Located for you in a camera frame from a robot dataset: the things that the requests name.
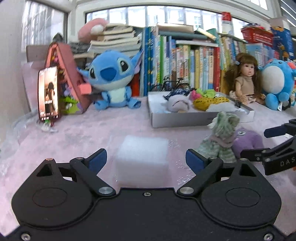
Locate row of upright books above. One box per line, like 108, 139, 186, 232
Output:
138, 22, 296, 96

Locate white shallow cardboard box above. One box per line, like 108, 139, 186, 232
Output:
147, 91, 255, 128

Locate miniature black bicycle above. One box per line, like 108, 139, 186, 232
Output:
150, 76, 191, 91

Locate yellow sequin plush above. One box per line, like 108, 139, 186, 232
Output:
193, 97, 229, 111

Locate purple plush monster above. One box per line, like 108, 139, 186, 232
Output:
232, 128, 264, 159

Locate white fluffy plush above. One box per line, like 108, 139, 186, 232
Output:
206, 102, 239, 113

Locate pink plush piece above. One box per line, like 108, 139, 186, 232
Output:
189, 90, 203, 102

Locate pale pink plush toy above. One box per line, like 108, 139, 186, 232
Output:
167, 94, 191, 113

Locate brown haired baby doll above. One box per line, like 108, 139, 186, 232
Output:
224, 53, 265, 105

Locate blue Stitch plush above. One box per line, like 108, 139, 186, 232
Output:
77, 50, 143, 110

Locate red white cup stack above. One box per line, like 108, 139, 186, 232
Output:
221, 11, 234, 35

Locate white foam block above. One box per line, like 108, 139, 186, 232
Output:
114, 136, 170, 188

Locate dark blue floral pouch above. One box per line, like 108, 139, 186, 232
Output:
163, 88, 192, 100

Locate red wooden house model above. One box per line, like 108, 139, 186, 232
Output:
45, 42, 91, 115

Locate green plaid cloth doll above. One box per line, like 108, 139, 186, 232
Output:
196, 111, 240, 163

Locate blue round plush toy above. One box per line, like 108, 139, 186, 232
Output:
261, 59, 295, 110

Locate blue cardboard box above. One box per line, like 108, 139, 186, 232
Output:
270, 26, 295, 60

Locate stack of lying books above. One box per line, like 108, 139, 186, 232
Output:
88, 24, 144, 57

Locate grey cloth bundle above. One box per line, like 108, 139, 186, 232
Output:
52, 33, 90, 55

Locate red plastic basket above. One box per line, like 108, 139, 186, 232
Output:
241, 26, 273, 47

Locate smartphone on stand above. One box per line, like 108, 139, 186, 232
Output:
38, 66, 59, 121

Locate pink mushroom plush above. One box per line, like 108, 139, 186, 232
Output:
78, 18, 108, 44

